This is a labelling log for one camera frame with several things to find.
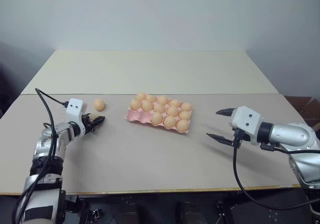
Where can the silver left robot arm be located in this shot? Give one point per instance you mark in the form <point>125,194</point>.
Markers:
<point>46,144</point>

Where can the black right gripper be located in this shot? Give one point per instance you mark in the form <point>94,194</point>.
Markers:
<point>237,135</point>

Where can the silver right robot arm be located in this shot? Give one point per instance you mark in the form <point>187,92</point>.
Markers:
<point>295,135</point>

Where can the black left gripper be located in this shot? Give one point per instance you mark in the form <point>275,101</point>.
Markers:
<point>87,125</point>

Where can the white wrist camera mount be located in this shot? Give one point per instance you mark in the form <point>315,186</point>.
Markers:
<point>246,122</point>
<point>75,108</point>

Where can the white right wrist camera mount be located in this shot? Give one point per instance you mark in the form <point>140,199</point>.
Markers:
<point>246,122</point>

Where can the pink egg tray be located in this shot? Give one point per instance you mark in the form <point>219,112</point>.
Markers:
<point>135,116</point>

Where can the brown egg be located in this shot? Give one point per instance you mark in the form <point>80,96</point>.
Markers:
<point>136,104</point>
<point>151,98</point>
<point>184,115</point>
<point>170,121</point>
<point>147,105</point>
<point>159,108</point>
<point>157,118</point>
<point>174,103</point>
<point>182,125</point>
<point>95,115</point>
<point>141,96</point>
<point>172,110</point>
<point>162,100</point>
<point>186,106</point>
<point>99,104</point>

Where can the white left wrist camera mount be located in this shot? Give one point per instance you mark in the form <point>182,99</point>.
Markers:
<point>75,108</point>

